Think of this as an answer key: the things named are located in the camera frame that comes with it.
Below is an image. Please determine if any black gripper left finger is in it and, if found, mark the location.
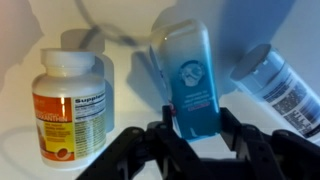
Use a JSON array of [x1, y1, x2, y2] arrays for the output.
[[75, 104, 215, 180]]

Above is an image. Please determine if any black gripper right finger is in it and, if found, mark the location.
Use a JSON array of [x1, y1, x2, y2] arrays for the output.
[[219, 106, 320, 180]]

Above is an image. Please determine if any white and blue container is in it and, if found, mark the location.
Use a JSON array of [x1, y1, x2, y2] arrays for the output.
[[148, 17, 223, 143]]

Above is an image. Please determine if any white stick container black print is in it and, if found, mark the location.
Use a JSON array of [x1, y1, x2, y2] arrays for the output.
[[229, 43, 320, 145]]

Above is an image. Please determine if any white bottle orange label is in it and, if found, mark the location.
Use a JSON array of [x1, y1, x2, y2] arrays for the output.
[[31, 47, 108, 171]]

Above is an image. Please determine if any round white pedestal table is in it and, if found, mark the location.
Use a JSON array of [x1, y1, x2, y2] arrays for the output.
[[0, 0, 320, 180]]

